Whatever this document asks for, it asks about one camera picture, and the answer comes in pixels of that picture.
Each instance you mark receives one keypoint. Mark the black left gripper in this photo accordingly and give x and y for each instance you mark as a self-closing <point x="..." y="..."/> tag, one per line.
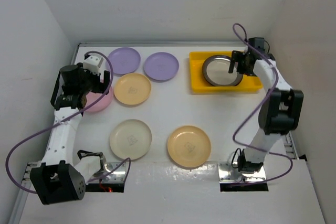
<point x="100" y="87"/>

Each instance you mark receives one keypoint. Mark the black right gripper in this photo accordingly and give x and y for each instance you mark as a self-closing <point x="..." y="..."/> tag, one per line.
<point x="237" y="56"/>

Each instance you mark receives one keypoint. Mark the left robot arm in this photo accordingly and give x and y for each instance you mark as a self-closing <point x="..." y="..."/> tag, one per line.
<point x="58" y="179"/>

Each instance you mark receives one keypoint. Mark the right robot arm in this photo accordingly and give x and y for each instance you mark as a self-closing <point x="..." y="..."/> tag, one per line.
<point x="279" y="111"/>

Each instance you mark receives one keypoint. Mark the yellow plastic bin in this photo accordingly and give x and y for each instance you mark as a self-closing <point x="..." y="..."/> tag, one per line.
<point x="200" y="85"/>

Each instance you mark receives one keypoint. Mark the purple plate left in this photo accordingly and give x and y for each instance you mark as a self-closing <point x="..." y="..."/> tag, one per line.
<point x="124" y="60"/>

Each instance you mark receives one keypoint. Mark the purple plate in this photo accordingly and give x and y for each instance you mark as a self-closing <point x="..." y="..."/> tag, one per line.
<point x="124" y="60"/>
<point x="161" y="66"/>

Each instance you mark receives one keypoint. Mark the pink plate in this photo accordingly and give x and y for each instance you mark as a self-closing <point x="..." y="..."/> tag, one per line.
<point x="102" y="104"/>

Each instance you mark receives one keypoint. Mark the orange plate upper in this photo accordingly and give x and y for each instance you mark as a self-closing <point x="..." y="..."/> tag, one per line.
<point x="132" y="89"/>

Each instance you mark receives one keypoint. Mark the orange plate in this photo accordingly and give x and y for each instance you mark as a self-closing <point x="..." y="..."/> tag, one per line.
<point x="189" y="147"/>
<point x="132" y="89"/>

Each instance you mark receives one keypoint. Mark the purple plate right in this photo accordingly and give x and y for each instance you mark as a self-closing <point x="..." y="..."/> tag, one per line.
<point x="161" y="66"/>

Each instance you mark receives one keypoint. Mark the orange plate lower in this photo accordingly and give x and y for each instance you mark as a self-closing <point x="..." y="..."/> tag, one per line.
<point x="189" y="147"/>

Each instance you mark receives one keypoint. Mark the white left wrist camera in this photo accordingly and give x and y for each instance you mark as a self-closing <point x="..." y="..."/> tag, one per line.
<point x="93" y="64"/>

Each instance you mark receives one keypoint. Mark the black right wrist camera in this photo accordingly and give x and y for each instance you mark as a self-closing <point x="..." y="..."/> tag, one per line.
<point x="260" y="44"/>

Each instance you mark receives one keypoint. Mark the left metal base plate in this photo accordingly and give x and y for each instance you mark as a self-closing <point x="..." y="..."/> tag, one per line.
<point x="114" y="172"/>

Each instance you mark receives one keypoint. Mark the metal base plate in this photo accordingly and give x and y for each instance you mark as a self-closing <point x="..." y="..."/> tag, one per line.
<point x="114" y="172"/>
<point x="229" y="175"/>

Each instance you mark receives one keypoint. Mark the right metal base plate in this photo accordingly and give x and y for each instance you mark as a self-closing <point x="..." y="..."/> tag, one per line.
<point x="229" y="175"/>

